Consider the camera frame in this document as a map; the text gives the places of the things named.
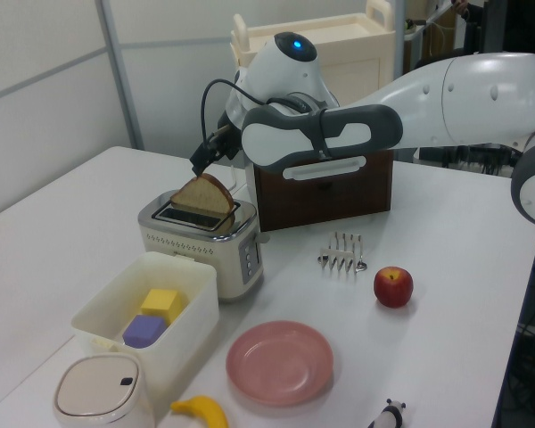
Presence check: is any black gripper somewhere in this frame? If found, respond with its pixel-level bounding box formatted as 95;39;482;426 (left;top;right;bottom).
189;111;244;177

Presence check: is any brown bread slice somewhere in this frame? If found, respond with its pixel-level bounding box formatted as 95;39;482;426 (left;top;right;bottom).
169;173;237;224

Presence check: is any cream and chrome toaster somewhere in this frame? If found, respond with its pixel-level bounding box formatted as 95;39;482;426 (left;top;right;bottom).
137;190;266;305

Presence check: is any dark wooden box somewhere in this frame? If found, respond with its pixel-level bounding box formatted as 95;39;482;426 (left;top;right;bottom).
252;145;395;234

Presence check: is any yellow block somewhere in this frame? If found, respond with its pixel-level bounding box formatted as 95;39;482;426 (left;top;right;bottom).
140;288;183;325

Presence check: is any silver toast rack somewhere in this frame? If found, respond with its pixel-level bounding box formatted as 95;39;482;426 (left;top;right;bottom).
316;231;369;275

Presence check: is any white plastic container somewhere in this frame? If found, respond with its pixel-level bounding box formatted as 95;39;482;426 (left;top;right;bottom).
70;251;220;403

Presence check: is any cream storage cabinet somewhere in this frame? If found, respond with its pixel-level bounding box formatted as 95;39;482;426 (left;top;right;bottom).
230;0;405;137

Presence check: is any purple block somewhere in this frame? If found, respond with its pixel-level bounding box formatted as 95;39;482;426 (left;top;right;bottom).
121;314;169;350

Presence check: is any pink plate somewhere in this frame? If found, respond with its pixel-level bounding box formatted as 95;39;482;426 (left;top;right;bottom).
225;320;335;407

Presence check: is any red apple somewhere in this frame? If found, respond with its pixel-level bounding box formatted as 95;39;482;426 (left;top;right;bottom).
373;266;415;309

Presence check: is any yellow banana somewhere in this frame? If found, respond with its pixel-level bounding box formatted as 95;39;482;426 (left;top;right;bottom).
170;394;230;428

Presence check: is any small white lidded bin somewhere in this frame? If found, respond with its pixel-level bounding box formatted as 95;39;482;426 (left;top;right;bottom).
52;351;155;428

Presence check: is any panda figure toy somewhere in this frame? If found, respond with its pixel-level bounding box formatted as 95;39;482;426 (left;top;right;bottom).
366;398;408;428

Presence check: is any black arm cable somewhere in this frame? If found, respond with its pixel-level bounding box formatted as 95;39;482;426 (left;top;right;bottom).
200;78;269;149

